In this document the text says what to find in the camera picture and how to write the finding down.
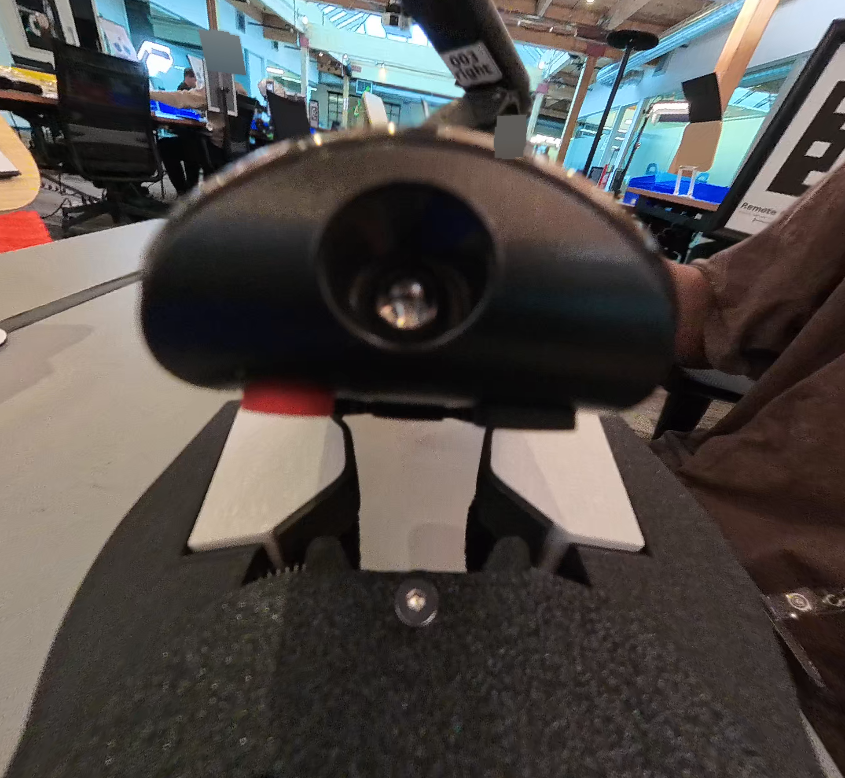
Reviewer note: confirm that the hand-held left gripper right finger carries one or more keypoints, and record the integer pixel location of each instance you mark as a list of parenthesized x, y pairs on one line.
[(561, 487)]

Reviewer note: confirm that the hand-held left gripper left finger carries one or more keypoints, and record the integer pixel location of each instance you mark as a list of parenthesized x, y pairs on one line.
[(264, 481)]

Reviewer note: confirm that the person's right forearm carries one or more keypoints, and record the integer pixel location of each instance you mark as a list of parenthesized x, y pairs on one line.
[(690, 322)]

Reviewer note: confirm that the grey desk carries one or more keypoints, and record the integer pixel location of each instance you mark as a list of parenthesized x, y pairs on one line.
[(79, 428)]

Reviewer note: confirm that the person in brown shirt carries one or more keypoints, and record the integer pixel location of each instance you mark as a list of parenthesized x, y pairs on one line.
[(779, 395)]

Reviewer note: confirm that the black office chair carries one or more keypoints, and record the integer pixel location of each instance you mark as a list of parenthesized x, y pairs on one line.
[(105, 104)]

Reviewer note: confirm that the red mat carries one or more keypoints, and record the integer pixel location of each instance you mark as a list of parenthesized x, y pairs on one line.
[(20, 233)]

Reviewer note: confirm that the blue storage bins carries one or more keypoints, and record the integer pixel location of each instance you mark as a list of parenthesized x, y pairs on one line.
[(660, 187)]

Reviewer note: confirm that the white sign with black marker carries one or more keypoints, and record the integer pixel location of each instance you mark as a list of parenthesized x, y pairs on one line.
[(759, 190)]

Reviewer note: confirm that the tan cardboard panel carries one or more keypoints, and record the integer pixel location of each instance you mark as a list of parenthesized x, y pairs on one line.
[(693, 147)]

